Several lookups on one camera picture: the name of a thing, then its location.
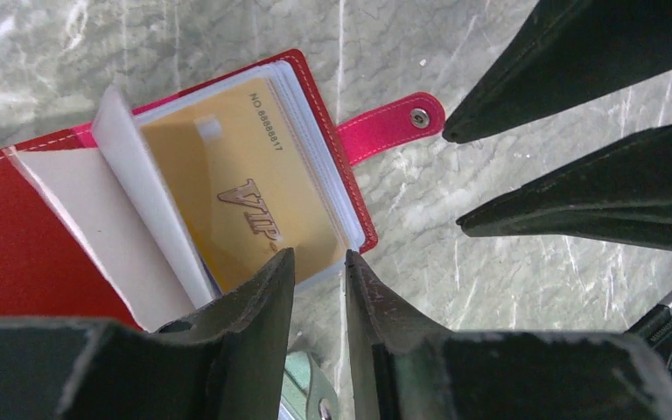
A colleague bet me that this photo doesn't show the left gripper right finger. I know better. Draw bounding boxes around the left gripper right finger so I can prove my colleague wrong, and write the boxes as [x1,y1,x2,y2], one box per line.
[345,251,672,419]

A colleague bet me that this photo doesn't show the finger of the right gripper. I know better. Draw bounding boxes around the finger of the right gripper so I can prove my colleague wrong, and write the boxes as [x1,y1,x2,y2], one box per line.
[443,1,672,144]
[457,124,672,250]

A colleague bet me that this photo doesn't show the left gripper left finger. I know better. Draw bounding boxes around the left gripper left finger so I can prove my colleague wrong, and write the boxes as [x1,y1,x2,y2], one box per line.
[0,248,295,419]

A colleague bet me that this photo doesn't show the gold vip card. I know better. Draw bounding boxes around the gold vip card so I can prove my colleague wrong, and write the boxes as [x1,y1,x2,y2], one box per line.
[139,76,346,292]

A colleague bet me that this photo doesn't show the red card holder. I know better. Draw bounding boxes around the red card holder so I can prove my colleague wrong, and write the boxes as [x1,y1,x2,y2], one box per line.
[0,49,445,331]

